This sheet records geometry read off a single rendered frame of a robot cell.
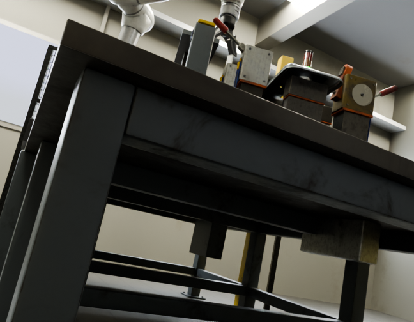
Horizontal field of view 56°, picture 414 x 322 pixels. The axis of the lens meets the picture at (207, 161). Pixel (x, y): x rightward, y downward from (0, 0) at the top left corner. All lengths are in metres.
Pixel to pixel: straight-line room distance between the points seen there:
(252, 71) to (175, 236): 3.49
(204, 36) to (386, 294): 5.50
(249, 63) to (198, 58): 0.18
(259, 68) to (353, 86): 0.31
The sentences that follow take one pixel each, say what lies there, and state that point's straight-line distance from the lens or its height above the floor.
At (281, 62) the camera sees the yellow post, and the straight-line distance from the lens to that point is 3.24.
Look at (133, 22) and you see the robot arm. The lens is 2.20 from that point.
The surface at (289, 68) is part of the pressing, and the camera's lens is 1.22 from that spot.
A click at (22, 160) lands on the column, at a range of 1.76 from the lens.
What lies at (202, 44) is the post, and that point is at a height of 1.07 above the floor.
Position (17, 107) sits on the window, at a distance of 4.28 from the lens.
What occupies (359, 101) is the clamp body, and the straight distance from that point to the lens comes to 1.34.
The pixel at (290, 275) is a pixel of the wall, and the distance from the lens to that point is 5.46.
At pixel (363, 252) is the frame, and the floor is 0.54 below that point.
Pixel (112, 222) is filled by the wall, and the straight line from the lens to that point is 4.32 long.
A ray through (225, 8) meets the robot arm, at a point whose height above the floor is 1.47.
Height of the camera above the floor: 0.45
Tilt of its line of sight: 11 degrees up
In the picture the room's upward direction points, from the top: 12 degrees clockwise
